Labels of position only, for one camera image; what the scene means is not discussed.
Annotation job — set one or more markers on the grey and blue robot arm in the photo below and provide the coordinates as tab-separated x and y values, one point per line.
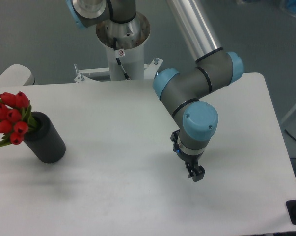
180	94

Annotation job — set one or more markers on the red tulip bouquet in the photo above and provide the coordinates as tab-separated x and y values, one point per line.
16	118

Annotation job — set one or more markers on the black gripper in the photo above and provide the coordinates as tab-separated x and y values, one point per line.
195	171

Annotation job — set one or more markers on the dark grey cylindrical vase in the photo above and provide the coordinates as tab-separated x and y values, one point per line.
45	142

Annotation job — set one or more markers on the white rounded chair back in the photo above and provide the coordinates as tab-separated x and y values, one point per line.
17	75

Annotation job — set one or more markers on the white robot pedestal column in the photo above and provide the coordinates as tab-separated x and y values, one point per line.
124	45

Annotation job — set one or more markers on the white pedestal base frame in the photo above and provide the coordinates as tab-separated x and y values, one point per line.
103	74

